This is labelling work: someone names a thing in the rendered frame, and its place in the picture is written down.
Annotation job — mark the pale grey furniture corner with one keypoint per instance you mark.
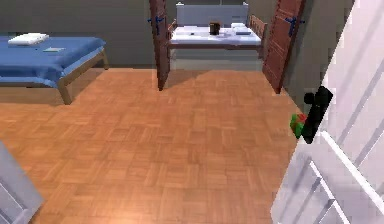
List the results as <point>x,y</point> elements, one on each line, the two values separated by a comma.
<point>16,193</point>

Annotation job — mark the brown wooden room door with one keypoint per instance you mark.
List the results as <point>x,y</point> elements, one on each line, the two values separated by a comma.
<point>160,43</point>
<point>280,46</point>

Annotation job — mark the white pillow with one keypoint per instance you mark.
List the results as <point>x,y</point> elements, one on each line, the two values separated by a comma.
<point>28,38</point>
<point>240,28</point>

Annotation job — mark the green and red object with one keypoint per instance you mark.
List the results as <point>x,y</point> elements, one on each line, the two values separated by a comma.
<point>297,124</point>

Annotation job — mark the white room door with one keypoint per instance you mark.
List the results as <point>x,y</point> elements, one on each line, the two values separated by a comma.
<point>346,133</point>

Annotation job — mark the white bed with brown frame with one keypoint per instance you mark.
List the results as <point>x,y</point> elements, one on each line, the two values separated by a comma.
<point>215,36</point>

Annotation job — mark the blue bed with wooden frame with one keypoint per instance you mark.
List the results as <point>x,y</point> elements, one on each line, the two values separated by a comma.
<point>40,61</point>

